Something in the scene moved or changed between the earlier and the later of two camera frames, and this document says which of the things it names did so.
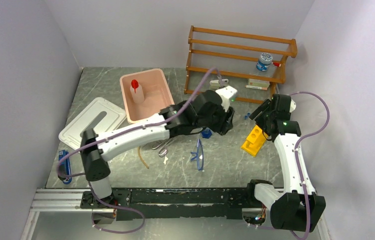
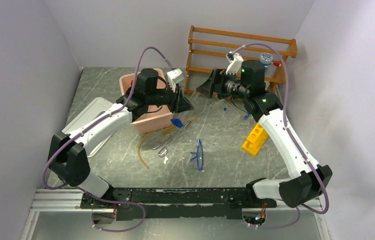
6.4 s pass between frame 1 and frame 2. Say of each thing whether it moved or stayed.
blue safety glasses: stayed
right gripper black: moved
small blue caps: stayed
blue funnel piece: moved
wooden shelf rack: stayed
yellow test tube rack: stayed
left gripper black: moved
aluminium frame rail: stayed
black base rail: stayed
